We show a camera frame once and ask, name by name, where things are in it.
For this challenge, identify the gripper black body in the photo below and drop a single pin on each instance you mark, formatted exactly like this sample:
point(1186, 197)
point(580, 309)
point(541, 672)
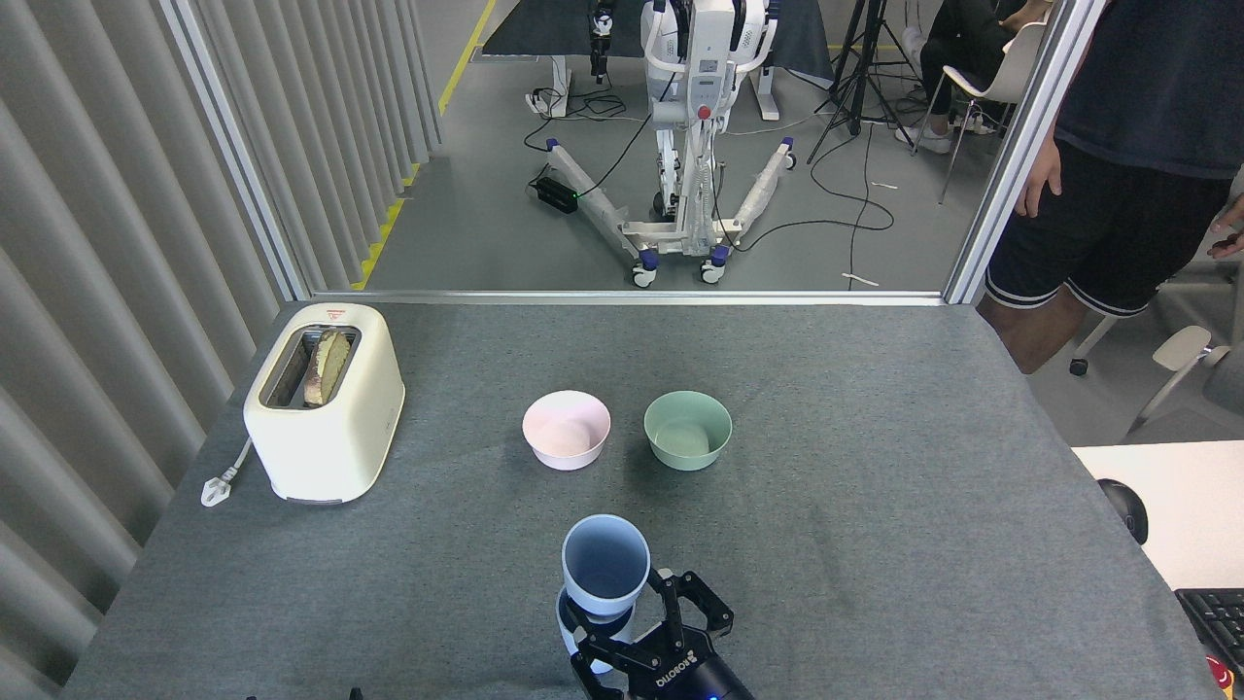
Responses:
point(685, 681)

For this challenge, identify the blue plastic cup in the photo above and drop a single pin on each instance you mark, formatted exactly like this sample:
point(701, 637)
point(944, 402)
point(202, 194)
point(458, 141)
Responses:
point(604, 569)
point(563, 622)

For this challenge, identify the person's right hand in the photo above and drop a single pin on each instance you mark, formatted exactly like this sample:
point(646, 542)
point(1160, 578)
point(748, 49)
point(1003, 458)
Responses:
point(1038, 180)

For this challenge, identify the person's left hand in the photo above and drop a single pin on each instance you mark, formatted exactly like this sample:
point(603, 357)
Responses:
point(1230, 233)

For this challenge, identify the green bowl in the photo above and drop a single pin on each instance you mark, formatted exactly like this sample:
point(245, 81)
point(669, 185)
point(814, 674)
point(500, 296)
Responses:
point(687, 433)

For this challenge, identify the pink bowl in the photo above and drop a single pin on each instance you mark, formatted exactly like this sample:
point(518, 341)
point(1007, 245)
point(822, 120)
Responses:
point(566, 428)

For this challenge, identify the cream toaster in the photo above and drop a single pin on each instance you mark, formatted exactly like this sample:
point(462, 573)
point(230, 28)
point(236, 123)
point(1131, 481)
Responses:
point(330, 447)

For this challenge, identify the bread slice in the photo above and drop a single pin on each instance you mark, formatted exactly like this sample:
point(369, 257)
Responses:
point(328, 365)

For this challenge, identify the black computer mouse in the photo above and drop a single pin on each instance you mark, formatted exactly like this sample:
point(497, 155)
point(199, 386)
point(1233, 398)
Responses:
point(1125, 510)

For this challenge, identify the black power brick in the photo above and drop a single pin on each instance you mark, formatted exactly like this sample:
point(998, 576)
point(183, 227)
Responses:
point(556, 194)

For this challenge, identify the grey corrugated panel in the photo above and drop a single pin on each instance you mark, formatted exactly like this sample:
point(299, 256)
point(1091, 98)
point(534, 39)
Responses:
point(107, 243)

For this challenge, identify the white desk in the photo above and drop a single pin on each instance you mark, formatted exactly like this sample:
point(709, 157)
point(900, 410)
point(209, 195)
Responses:
point(1191, 506)

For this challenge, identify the black keyboard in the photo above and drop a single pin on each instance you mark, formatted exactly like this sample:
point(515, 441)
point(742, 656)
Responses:
point(1217, 622)

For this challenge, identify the red yellow small item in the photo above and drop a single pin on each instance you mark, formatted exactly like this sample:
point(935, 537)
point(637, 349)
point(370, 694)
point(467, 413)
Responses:
point(1220, 676)

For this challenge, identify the grey office chair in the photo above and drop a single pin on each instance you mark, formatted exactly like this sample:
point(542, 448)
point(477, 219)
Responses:
point(1181, 355)

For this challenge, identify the black tripod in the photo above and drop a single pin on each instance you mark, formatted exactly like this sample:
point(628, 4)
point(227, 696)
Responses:
point(860, 68)

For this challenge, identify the dark table with white legs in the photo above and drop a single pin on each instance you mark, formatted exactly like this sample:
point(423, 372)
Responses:
point(525, 29)

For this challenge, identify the white chair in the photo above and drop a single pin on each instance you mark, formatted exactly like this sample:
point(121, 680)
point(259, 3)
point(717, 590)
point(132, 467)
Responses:
point(1016, 73)

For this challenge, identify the seated person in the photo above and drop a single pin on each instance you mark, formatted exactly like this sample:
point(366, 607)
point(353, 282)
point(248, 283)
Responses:
point(957, 39)

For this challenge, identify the person in black shorts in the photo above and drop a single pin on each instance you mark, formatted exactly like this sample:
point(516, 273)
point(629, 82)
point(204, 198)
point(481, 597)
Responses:
point(1137, 117)

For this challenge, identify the silver frame rail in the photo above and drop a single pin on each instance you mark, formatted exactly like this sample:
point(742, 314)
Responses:
point(622, 297)

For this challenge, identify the silver frame post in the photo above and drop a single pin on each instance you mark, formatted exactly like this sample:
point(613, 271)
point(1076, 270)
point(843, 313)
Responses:
point(238, 156)
point(1020, 156)

